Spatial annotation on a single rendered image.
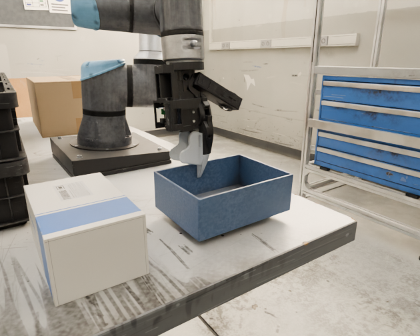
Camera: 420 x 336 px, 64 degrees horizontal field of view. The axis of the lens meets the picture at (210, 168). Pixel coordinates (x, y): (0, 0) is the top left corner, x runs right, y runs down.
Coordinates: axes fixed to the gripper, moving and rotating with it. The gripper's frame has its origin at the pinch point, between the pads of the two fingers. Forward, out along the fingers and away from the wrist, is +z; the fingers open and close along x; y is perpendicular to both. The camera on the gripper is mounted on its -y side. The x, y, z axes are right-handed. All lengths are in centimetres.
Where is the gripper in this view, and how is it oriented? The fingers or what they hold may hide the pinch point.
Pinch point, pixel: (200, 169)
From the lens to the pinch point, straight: 66.3
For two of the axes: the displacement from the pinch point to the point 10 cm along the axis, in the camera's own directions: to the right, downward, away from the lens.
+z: 0.5, 9.7, 2.4
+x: 5.4, 1.7, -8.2
